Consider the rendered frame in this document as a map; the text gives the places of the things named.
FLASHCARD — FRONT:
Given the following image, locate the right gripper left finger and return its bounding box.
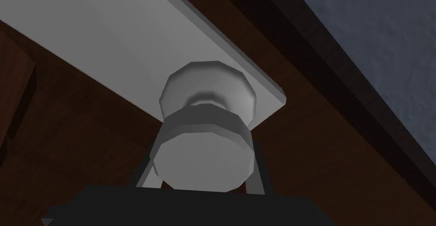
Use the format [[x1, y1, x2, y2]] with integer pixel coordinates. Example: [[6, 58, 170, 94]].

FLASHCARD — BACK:
[[132, 133, 165, 189]]

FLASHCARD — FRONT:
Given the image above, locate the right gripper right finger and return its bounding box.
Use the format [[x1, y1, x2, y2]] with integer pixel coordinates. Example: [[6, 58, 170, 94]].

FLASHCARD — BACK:
[[244, 138, 275, 196]]

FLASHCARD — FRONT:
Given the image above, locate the grey round door knob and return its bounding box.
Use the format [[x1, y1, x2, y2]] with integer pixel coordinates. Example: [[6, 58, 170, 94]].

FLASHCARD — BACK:
[[150, 61, 257, 192]]

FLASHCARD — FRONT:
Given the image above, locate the brown wooden door leaf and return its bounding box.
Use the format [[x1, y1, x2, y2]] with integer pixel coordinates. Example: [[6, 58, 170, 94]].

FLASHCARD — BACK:
[[0, 0, 436, 226]]

